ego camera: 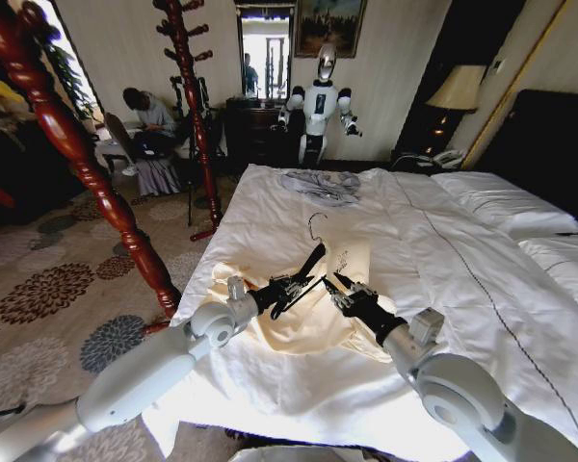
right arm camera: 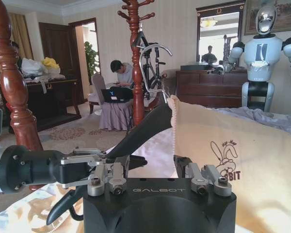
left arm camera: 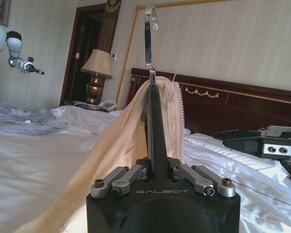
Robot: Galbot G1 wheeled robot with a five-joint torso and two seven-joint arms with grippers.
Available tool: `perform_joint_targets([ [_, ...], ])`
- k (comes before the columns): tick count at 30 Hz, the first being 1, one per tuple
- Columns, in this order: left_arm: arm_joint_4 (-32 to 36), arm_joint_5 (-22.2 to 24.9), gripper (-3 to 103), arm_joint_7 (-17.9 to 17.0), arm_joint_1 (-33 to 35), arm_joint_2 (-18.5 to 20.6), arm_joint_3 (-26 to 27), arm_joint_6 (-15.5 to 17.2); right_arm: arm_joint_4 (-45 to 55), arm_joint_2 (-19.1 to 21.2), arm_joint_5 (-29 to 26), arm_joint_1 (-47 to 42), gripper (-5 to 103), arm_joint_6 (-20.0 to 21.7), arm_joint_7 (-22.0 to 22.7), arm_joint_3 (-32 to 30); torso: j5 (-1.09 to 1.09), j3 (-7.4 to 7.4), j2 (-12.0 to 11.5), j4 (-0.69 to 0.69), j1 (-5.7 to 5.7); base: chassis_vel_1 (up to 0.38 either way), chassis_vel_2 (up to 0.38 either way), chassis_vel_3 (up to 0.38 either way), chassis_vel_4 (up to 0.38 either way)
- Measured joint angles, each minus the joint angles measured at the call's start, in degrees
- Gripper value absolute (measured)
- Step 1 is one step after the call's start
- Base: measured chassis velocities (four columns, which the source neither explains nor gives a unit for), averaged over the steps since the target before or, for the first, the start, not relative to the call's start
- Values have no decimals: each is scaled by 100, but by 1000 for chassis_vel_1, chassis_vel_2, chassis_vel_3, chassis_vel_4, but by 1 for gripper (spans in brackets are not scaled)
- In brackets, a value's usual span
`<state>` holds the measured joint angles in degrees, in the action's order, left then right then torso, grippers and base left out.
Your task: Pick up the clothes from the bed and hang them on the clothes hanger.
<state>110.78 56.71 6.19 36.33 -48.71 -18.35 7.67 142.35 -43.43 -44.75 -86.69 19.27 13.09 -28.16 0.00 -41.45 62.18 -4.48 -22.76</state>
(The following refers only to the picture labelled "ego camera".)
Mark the white telephone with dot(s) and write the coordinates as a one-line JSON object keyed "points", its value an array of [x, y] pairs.
{"points": [[449, 157]]}

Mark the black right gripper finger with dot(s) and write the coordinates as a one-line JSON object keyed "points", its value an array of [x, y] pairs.
{"points": [[332, 290], [344, 281]]}

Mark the framed landscape painting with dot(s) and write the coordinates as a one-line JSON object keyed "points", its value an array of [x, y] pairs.
{"points": [[330, 26]]}

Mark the cream shirt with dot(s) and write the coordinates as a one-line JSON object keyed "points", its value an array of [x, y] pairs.
{"points": [[308, 332]]}

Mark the yellow cloth pile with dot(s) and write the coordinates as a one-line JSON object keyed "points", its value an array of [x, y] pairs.
{"points": [[0, 91]]}

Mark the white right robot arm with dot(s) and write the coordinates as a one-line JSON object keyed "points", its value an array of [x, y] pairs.
{"points": [[462, 394]]}

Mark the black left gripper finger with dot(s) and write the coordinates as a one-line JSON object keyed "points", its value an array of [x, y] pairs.
{"points": [[313, 264], [298, 298]]}

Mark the large red wooden coat rack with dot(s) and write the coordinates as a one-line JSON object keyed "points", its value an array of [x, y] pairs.
{"points": [[101, 192]]}

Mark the dark nightstand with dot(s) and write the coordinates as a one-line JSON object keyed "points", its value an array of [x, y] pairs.
{"points": [[414, 161]]}

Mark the cream shade table lamp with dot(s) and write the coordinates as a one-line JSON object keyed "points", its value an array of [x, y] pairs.
{"points": [[457, 89]]}

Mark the white humanoid robot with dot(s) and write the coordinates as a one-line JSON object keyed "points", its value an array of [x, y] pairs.
{"points": [[318, 108]]}

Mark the dark padded headboard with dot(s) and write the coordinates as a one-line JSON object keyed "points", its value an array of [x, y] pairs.
{"points": [[549, 149]]}

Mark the dark wooden dresser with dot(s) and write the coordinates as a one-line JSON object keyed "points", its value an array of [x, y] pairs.
{"points": [[255, 132]]}

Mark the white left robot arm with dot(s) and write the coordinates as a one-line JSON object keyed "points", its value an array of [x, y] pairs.
{"points": [[139, 380]]}

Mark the white bed duvet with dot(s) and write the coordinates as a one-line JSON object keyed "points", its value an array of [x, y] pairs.
{"points": [[414, 231]]}

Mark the black tripod stand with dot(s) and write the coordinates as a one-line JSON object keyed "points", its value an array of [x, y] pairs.
{"points": [[204, 103]]}

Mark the grey patterned cloth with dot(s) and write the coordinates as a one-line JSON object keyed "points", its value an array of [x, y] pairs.
{"points": [[323, 185]]}

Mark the white pillow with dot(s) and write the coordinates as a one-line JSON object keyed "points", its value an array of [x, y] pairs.
{"points": [[501, 199], [563, 264]]}

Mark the slim red wooden coat rack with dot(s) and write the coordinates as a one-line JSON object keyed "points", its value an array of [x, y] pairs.
{"points": [[197, 130]]}

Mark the dark framed mirror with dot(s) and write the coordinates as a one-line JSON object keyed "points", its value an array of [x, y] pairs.
{"points": [[265, 48]]}

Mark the green leafy plant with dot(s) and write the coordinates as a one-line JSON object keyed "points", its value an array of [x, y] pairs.
{"points": [[70, 72]]}

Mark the seated person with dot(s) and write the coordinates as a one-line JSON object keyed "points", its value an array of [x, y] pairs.
{"points": [[156, 118]]}

